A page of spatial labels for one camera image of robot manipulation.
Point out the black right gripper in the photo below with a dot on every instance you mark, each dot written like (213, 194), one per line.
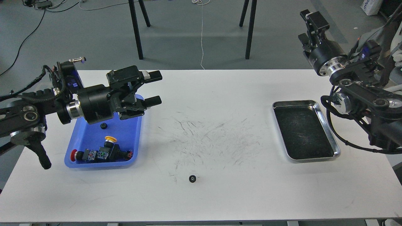
(327, 57)

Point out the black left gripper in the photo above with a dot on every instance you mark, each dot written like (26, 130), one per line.
(99, 103)

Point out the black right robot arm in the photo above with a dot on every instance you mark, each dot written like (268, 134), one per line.
(357, 94)

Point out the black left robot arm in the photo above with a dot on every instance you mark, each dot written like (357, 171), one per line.
(60, 90)

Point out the white box on floor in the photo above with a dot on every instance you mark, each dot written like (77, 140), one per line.
(371, 7)

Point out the black right stand legs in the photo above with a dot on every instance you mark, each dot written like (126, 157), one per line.
(253, 10)

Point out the black stand legs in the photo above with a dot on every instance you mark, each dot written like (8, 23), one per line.
(253, 10)
(138, 42)

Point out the grey backpack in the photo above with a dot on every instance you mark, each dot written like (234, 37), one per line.
(377, 41)

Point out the black left stand legs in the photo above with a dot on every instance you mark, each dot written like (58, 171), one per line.
(138, 42)

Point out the silver metal tray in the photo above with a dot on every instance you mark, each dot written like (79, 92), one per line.
(305, 132)

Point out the yellow push button switch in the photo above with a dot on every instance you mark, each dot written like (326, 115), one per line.
(112, 152)

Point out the red push button switch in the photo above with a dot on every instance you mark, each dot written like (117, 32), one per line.
(87, 155)

